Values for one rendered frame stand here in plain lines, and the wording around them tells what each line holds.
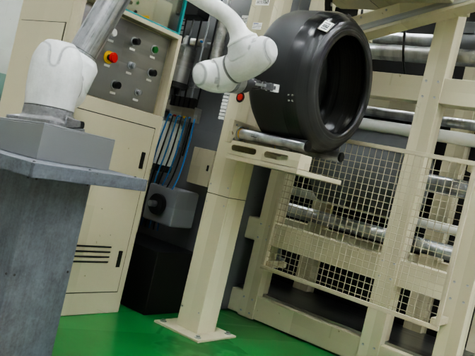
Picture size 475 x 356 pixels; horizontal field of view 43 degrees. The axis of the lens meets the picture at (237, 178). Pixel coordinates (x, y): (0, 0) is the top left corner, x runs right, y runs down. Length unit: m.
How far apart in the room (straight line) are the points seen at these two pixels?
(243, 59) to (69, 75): 0.54
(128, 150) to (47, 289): 0.84
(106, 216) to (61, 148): 0.78
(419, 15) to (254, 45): 1.10
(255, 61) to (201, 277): 1.14
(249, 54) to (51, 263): 0.90
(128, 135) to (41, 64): 0.75
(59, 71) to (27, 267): 0.60
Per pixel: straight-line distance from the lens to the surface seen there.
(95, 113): 2.50
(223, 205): 2.65
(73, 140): 1.93
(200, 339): 2.68
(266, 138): 2.48
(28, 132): 1.88
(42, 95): 1.96
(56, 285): 2.05
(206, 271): 2.70
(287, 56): 2.36
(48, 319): 2.08
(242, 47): 1.95
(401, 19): 2.87
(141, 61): 2.70
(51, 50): 1.99
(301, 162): 2.36
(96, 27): 2.21
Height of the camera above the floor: 0.76
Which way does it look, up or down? 1 degrees down
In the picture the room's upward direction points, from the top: 13 degrees clockwise
